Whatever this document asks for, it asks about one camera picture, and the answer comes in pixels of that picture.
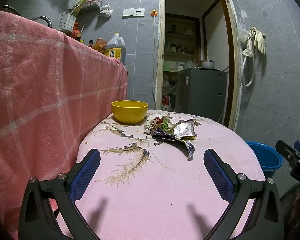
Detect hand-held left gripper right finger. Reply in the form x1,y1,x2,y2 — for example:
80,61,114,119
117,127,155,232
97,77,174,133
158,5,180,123
203,149,285,240

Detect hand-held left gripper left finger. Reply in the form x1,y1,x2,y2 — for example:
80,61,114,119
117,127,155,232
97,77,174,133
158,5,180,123
19,148,102,240

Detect blue plastic bucket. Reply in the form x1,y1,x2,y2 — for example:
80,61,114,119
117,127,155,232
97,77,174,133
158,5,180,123
245,141,283,180

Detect clear labelled packet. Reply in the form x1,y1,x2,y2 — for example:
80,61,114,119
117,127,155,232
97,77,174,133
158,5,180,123
174,120,198,140

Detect blue foil wrapper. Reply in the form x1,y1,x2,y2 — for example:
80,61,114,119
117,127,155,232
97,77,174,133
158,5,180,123
151,129,196,160

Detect green snack wrapper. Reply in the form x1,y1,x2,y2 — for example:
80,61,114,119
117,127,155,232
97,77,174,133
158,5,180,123
161,117,175,133

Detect person's right hand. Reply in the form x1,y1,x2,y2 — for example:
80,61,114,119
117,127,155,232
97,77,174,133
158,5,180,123
286,185,300,228

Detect pink floral tablecloth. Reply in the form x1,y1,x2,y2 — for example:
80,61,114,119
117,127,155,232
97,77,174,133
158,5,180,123
54,109,267,240

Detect yellow bowl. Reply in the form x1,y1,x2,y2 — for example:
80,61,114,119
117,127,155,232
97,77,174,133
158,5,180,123
111,100,148,125

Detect grey cabinet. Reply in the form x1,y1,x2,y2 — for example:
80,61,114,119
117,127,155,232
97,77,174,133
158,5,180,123
175,68,227,124

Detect red white plastic bag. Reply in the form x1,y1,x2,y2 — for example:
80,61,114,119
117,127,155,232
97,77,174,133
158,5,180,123
161,95,172,110

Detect pink plaid cloth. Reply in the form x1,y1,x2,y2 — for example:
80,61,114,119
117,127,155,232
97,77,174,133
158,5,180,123
0,11,128,240

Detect metal pot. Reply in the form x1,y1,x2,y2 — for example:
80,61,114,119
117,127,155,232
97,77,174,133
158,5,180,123
200,60,216,69

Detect cream rubber gloves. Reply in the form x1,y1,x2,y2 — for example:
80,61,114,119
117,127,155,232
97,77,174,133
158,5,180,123
249,27,267,55

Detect large cooking oil bottle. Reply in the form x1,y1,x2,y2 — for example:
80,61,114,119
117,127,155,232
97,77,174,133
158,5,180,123
104,33,127,64

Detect orange snack packet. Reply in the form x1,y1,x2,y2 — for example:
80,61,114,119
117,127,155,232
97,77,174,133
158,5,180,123
93,39,107,53

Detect wooden storage shelf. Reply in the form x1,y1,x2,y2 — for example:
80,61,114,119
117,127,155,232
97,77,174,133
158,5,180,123
164,14,200,73

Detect metal faucet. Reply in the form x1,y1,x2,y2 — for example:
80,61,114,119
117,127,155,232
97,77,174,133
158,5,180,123
30,16,53,28

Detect crumpled white plastic bag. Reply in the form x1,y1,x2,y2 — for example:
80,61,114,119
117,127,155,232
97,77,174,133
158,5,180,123
99,4,113,17

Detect white hose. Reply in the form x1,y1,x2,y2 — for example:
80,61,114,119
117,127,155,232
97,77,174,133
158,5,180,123
241,27,257,87

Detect white wall cable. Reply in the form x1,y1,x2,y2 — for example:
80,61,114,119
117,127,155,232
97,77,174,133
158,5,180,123
152,17,158,105

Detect wooden door frame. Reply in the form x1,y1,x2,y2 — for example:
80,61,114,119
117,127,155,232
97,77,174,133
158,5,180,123
155,0,243,133

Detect white wall rack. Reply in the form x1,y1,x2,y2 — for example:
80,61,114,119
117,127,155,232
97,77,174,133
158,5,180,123
79,1,102,14

